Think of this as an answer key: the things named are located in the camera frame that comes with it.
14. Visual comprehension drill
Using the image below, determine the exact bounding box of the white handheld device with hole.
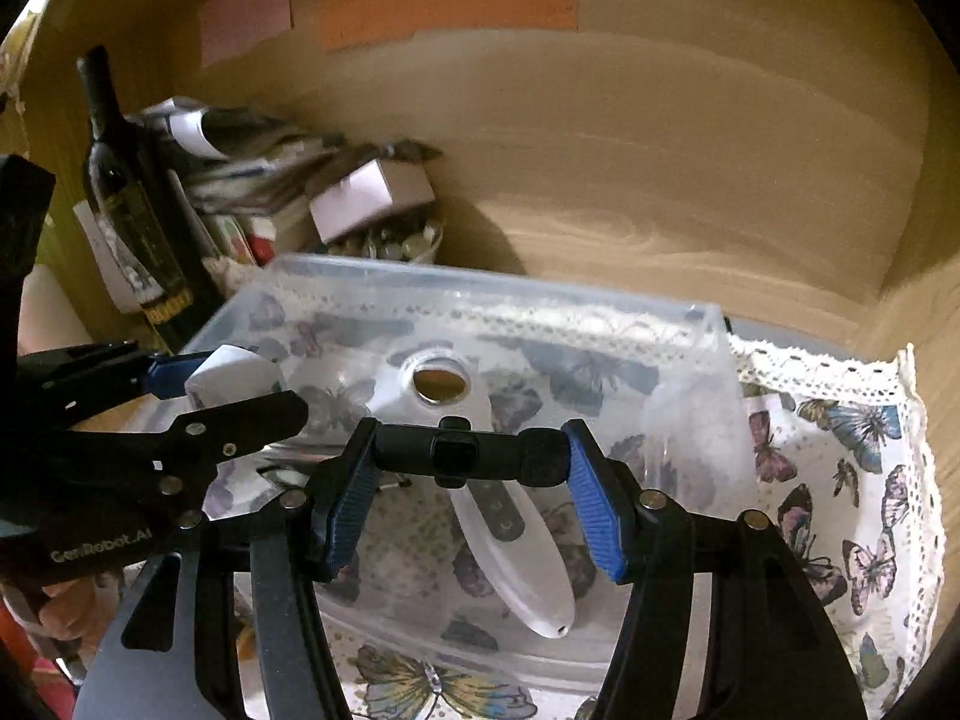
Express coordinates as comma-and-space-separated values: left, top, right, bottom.
370, 349, 579, 641

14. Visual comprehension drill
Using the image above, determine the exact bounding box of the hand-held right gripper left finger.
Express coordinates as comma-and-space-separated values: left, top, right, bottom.
75, 417, 383, 720

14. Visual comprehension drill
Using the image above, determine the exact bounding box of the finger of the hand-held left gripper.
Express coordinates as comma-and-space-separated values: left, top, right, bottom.
21, 340, 212, 430
66, 388, 311, 532

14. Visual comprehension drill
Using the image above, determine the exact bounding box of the stack of magazines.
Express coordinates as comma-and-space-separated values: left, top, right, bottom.
124, 96, 347, 272

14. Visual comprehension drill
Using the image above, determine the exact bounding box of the clear plastic storage bin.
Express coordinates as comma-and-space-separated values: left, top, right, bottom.
178, 253, 753, 670

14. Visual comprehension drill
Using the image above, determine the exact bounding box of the person's left hand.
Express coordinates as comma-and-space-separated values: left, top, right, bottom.
37, 574, 128, 662

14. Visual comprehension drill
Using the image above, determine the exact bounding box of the orange paper sheet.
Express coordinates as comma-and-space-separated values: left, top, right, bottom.
319, 0, 579, 54

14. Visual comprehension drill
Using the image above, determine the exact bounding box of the pink paper sheet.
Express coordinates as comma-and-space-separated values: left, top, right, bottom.
198, 0, 293, 68

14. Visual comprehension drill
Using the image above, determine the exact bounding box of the butterfly print lace tablecloth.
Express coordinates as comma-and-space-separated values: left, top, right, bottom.
201, 315, 940, 720

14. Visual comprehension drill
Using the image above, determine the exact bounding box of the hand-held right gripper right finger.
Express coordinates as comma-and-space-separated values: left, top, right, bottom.
562, 418, 871, 720

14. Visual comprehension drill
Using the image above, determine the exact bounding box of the glass bowl with trinkets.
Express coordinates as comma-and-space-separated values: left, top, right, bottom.
326, 214, 448, 266

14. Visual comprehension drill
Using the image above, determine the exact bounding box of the small cardboard box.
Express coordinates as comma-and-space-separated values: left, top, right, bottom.
308, 158, 438, 244

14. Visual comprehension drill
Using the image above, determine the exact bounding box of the dark wine bottle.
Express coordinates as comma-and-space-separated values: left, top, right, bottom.
75, 45, 220, 355

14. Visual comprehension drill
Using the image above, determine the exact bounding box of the white plastic object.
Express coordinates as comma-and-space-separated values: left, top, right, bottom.
184, 343, 285, 413

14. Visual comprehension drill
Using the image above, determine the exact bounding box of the black cylindrical device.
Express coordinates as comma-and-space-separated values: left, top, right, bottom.
373, 416, 572, 489

